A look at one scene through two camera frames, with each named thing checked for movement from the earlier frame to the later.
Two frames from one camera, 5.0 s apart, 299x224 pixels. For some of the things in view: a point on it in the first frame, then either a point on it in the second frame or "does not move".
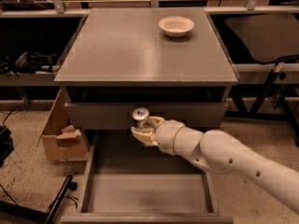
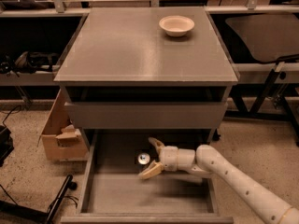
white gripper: (165, 135) -> (168, 158)
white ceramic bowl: (176, 25) does not move
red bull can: (140, 114) -> (144, 159)
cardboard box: (60, 138) does not move
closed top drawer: (119, 116) does not move
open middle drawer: (130, 180) does not move
